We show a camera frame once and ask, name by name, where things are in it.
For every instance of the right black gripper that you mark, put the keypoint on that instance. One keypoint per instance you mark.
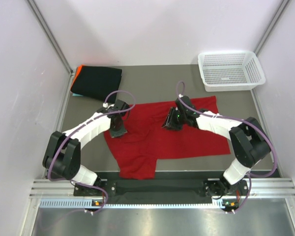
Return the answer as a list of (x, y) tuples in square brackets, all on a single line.
[(169, 123)]

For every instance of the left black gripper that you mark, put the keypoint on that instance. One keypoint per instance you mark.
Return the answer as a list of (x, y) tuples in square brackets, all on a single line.
[(114, 134)]

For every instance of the red t shirt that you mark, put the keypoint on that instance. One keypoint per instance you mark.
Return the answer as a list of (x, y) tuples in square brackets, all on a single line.
[(146, 141)]

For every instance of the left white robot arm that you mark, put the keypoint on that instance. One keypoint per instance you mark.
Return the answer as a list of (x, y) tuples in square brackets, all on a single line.
[(63, 153)]

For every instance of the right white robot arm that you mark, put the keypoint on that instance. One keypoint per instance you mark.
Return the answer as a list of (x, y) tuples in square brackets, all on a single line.
[(250, 143)]

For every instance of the folded black t shirt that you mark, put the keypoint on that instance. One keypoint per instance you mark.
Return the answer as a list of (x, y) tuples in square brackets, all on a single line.
[(97, 82)]

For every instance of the folded orange t shirt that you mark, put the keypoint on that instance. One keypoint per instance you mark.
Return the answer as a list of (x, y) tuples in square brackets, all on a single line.
[(77, 72)]

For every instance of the white plastic basket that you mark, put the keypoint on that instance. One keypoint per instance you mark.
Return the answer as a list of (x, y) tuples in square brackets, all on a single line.
[(230, 71)]

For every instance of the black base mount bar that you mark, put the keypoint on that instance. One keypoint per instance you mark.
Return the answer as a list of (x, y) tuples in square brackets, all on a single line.
[(167, 187)]

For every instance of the grey slotted cable duct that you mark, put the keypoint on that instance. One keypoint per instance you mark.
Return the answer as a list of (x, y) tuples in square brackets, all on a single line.
[(95, 204)]

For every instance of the left aluminium frame post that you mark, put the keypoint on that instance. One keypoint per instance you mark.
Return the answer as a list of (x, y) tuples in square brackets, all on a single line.
[(48, 33)]

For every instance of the aluminium frame post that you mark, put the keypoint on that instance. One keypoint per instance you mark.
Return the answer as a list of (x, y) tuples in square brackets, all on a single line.
[(48, 33), (279, 12)]

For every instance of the right aluminium frame post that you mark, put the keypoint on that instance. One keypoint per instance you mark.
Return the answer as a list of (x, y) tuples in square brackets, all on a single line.
[(279, 12)]

